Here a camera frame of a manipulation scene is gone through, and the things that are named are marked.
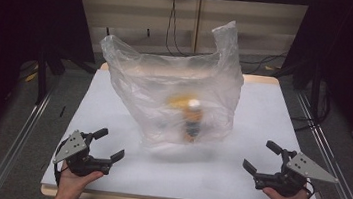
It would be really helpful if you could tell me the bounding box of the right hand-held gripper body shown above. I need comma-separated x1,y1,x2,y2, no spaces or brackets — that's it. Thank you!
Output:
251,146,342,199

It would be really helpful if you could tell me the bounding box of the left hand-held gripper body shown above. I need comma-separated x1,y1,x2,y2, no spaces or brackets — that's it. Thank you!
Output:
51,127,116,181

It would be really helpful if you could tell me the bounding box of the person's left hand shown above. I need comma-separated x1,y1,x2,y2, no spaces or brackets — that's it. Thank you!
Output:
54,161,106,199

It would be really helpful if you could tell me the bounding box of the white table mat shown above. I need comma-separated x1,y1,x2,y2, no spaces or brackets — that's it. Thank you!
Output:
40,59,334,199

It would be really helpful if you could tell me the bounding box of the clear plastic bag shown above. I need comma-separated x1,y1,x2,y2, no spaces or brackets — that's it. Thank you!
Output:
88,5,252,164

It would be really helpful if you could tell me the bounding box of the orange bottle with white cap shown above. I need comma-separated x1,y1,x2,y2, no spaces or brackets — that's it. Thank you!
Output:
181,98,206,144

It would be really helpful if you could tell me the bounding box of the yellow item inside bag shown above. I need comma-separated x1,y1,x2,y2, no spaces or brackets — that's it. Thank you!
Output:
166,92,196,114

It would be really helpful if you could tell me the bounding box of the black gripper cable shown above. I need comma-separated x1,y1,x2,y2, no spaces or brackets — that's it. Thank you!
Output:
300,178,319,199
50,137,71,186

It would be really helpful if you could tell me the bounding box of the metal floor rail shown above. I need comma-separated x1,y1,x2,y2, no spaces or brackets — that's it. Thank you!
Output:
283,89,353,199
0,82,58,199

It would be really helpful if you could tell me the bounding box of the black floor cable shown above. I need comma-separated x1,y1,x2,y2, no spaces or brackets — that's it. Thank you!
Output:
237,45,289,80

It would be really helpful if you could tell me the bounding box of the black hanging wall cable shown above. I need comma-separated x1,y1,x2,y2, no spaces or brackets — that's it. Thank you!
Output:
162,0,198,59

